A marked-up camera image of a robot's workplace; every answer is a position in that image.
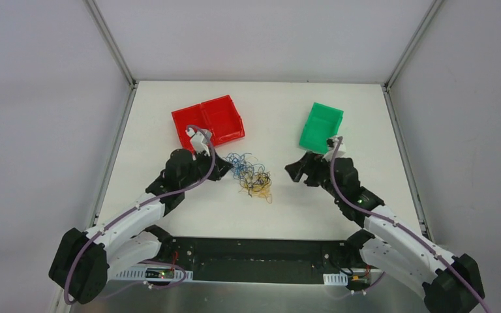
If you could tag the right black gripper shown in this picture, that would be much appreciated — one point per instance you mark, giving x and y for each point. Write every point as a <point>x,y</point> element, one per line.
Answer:
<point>314,167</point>

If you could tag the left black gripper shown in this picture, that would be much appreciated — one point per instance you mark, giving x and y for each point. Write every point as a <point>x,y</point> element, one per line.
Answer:
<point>209,165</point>

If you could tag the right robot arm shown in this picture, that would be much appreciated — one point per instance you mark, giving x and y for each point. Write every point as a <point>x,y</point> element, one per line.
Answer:
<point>445,282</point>

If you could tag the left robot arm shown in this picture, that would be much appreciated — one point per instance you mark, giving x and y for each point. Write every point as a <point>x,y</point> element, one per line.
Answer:
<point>87,259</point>

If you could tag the green bin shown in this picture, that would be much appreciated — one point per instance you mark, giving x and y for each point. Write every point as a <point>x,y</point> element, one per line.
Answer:
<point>322,123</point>

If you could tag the red double bin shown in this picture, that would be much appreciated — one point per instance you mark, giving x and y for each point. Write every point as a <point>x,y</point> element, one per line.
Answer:
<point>219,116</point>

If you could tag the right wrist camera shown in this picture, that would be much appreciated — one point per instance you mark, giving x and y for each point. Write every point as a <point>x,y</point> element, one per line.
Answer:
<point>336,147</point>

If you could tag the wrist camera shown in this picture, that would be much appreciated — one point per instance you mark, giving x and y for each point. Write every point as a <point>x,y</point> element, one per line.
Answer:
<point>336,147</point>
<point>199,139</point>

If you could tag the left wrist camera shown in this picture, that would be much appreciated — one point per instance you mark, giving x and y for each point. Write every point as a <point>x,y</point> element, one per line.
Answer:
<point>199,139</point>

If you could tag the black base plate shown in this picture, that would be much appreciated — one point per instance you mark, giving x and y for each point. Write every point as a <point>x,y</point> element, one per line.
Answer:
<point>266,260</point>

